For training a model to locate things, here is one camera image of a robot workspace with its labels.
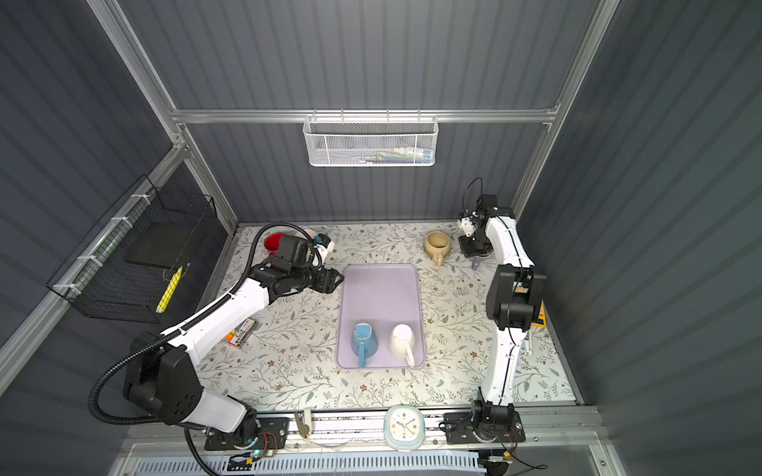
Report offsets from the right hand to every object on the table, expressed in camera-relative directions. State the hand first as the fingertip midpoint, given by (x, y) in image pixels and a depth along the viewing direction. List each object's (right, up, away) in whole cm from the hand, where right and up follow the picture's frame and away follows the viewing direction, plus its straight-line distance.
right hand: (474, 252), depth 98 cm
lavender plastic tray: (-30, -15, +2) cm, 34 cm away
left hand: (-45, -6, -13) cm, 47 cm away
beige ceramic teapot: (-12, +3, +5) cm, 13 cm away
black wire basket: (-93, -2, -24) cm, 96 cm away
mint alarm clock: (-25, -43, -26) cm, 56 cm away
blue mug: (-36, -25, -18) cm, 47 cm away
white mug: (-25, -25, -19) cm, 40 cm away
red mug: (-72, +4, +10) cm, 73 cm away
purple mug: (-1, -3, -4) cm, 5 cm away
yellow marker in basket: (-81, -6, -26) cm, 85 cm away
